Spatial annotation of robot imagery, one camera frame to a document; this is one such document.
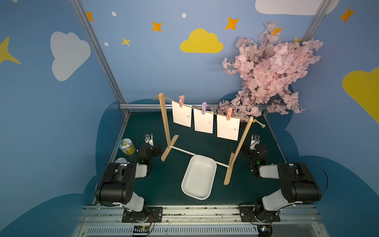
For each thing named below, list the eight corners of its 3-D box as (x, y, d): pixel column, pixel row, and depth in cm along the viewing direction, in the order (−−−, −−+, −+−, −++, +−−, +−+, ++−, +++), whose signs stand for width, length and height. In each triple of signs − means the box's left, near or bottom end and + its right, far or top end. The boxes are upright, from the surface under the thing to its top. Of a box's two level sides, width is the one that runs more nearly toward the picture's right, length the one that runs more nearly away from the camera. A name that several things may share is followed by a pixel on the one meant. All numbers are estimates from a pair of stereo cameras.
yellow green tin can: (122, 155, 98) (117, 148, 91) (125, 145, 103) (121, 138, 96) (134, 155, 98) (130, 148, 91) (137, 145, 103) (133, 138, 96)
